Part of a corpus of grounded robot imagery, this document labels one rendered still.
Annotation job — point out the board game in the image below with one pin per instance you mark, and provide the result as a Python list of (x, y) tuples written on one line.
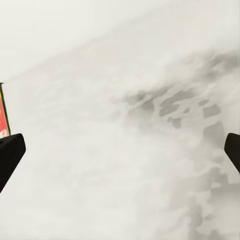
[(4, 129)]

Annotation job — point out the desk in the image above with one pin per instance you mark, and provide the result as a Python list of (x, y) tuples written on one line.
[(125, 135)]

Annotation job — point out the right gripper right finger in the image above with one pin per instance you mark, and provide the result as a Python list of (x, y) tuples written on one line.
[(232, 149)]

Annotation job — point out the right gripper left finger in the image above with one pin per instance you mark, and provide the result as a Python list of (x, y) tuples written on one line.
[(12, 149)]

